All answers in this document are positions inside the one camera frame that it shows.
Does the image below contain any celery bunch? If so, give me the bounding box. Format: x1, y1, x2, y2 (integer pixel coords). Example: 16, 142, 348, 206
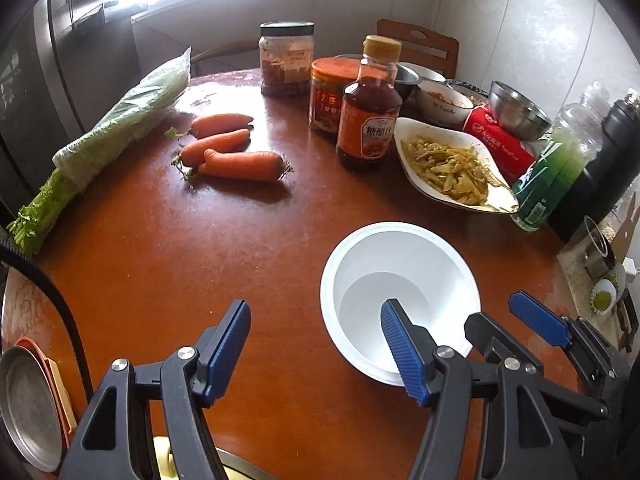
5, 170, 83, 256

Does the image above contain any red lid sauce jar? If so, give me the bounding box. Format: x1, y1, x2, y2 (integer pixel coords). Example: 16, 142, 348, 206
309, 56, 362, 136

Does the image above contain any carrot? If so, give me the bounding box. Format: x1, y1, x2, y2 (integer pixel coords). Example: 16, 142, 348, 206
172, 129, 251, 168
165, 113, 254, 140
197, 151, 293, 182

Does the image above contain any white plastic bowl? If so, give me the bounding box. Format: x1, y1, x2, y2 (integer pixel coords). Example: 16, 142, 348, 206
320, 221, 482, 387

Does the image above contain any white printed bowl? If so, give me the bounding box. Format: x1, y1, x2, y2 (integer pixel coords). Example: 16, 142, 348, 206
416, 81, 475, 128

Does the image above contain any red tissue pack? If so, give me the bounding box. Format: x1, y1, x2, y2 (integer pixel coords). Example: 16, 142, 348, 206
462, 105, 537, 186

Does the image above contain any yellow plastic plate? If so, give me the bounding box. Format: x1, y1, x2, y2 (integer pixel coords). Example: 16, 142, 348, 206
47, 357, 79, 436

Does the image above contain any black lid pickle jar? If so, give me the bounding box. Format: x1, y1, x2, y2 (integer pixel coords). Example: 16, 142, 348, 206
258, 21, 316, 97

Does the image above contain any black thermos flask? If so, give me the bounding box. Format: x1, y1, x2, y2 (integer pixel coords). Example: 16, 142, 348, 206
547, 87, 640, 243

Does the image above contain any grey refrigerator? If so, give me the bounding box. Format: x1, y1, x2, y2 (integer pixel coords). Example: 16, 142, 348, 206
0, 0, 143, 201

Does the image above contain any medium steel bowl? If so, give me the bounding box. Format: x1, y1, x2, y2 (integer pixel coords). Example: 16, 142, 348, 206
487, 80, 553, 142

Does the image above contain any metal cup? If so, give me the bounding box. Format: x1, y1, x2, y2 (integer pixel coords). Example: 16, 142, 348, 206
582, 215, 617, 279

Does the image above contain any white dish of pickles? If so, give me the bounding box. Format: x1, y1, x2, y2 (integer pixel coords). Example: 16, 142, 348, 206
394, 116, 520, 215

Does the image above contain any yellow bowl with handle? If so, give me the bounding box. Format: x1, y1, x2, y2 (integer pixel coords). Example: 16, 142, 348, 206
152, 435, 281, 480

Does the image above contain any green fruit in foam net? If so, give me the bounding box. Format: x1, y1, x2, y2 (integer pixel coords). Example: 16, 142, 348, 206
590, 277, 626, 316

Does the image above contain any round steel plate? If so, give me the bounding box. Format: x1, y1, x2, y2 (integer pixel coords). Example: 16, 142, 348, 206
0, 345, 65, 473

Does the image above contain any patterned bowl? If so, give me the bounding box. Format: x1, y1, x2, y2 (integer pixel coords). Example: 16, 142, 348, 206
445, 79, 488, 106

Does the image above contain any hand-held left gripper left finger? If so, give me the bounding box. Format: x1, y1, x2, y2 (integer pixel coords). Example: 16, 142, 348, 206
59, 300, 252, 480

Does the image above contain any clear plastic bag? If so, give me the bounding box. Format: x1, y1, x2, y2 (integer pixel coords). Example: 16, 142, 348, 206
52, 47, 192, 191

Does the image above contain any brown sauce bottle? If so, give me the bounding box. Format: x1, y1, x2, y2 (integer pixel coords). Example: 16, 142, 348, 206
336, 35, 404, 171

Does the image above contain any green label drink bottle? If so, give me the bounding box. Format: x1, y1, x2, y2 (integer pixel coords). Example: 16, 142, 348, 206
510, 137, 563, 233

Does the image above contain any small steel bowl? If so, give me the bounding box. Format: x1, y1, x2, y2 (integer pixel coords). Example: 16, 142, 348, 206
395, 62, 422, 102

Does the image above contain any clear bottle of green liquid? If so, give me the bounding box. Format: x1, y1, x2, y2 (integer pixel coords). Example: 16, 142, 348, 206
550, 81, 612, 198

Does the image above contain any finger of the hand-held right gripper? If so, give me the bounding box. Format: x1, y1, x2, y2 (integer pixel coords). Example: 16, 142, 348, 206
464, 312, 608, 423
508, 291, 618, 383

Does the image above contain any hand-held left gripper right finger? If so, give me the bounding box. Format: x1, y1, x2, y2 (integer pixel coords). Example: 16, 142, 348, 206
381, 299, 566, 480

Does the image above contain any wooden chair with cutout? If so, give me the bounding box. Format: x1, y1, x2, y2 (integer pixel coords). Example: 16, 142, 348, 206
376, 19, 460, 78

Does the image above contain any black cable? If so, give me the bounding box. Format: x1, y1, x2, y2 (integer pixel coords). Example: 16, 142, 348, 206
0, 239, 97, 406

